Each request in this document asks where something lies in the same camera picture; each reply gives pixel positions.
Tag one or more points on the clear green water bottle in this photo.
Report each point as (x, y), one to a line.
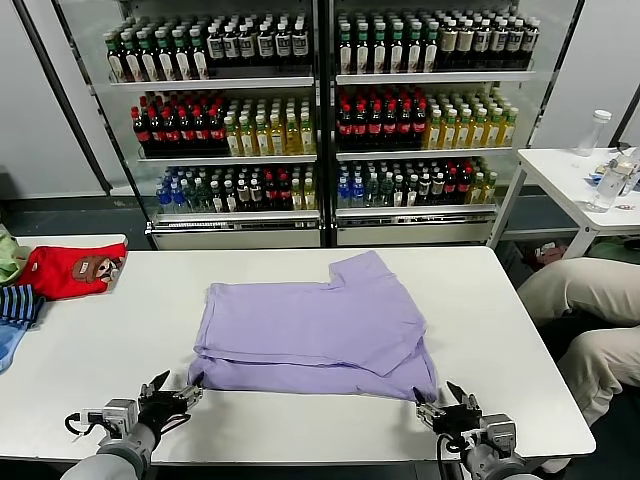
(204, 197)
(371, 192)
(191, 197)
(385, 192)

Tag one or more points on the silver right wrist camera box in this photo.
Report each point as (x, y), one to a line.
(497, 432)

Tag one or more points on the blue water bottle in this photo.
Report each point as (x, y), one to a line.
(357, 194)
(177, 199)
(343, 195)
(163, 200)

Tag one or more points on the white cap tan label bottle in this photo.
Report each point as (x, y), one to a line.
(438, 186)
(449, 45)
(256, 195)
(425, 187)
(465, 44)
(243, 195)

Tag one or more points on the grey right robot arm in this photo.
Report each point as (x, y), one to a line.
(492, 465)

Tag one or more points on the light blue garment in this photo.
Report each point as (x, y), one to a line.
(7, 345)

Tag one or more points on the red white small package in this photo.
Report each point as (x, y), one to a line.
(550, 250)

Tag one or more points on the light purple t-shirt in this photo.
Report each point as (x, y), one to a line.
(310, 320)

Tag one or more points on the green cap dark drink bottle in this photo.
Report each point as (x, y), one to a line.
(345, 55)
(217, 200)
(230, 199)
(379, 55)
(135, 65)
(362, 55)
(167, 64)
(398, 194)
(200, 62)
(431, 53)
(396, 55)
(120, 65)
(151, 64)
(412, 193)
(414, 54)
(184, 63)

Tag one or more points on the seated person beige trousers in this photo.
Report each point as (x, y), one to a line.
(575, 290)

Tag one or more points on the beige trouser leg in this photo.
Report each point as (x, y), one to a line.
(600, 365)

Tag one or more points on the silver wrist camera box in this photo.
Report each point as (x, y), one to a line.
(120, 415)
(497, 432)

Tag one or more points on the tall clear white-capped bottle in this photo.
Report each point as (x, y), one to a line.
(590, 135)

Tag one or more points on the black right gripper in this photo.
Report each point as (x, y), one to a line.
(457, 422)

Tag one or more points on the yellow drink bottle green label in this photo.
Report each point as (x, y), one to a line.
(491, 189)
(434, 134)
(478, 190)
(449, 134)
(508, 131)
(464, 133)
(478, 132)
(493, 132)

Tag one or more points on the blue black striped garment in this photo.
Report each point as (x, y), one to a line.
(17, 302)

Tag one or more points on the red bear print t-shirt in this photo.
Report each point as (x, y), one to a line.
(55, 275)

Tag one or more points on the glass beverage display shelf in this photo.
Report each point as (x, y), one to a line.
(225, 225)
(415, 225)

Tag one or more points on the red cap cola bottle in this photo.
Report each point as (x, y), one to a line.
(284, 192)
(451, 186)
(156, 132)
(375, 127)
(389, 127)
(172, 132)
(218, 132)
(404, 127)
(187, 132)
(360, 127)
(141, 132)
(270, 192)
(419, 126)
(345, 127)
(465, 185)
(202, 132)

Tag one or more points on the white beige gadget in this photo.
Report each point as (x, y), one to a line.
(627, 167)

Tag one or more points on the green object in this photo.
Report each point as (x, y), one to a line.
(615, 247)

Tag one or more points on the white cap dark label bottle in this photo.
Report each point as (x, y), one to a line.
(515, 41)
(215, 50)
(265, 48)
(482, 42)
(531, 40)
(282, 47)
(499, 42)
(299, 47)
(246, 48)
(231, 49)

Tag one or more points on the clear plastic water bottle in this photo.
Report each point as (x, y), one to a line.
(602, 192)

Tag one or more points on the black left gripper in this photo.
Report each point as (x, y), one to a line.
(162, 412)

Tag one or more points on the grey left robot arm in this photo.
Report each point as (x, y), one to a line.
(120, 457)

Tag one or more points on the black plastic crate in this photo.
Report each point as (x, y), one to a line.
(515, 260)

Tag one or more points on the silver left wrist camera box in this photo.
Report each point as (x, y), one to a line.
(120, 415)

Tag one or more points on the black diagonal frame bar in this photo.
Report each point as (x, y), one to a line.
(66, 100)

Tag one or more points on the white side table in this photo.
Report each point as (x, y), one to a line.
(560, 170)

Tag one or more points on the yellow drink bottle white cap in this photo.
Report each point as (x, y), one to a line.
(297, 197)
(310, 196)
(248, 142)
(233, 142)
(292, 141)
(263, 141)
(307, 141)
(277, 141)

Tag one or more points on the light green garment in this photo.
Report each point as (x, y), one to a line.
(7, 260)

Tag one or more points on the small blue packet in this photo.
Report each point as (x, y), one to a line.
(596, 176)

